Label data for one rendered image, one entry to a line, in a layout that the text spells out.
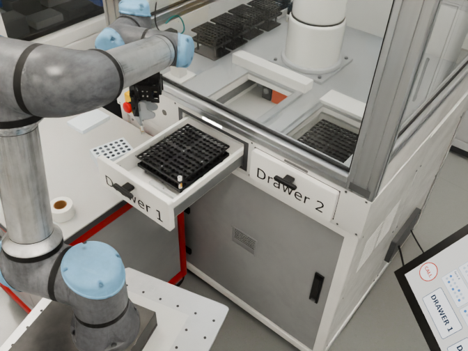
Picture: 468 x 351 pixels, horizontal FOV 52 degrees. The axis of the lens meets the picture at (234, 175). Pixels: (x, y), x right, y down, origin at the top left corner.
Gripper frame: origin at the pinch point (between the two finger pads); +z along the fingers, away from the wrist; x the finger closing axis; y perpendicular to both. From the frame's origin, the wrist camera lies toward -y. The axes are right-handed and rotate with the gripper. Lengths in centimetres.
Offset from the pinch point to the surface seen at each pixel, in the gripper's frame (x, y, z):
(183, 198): -20.3, 15.3, 11.2
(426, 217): 65, 130, 99
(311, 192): -16, 51, 10
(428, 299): -56, 70, 0
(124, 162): -6.3, -4.3, 11.3
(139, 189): -20.8, 3.5, 8.0
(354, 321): 1, 83, 99
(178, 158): -5.6, 12.0, 9.1
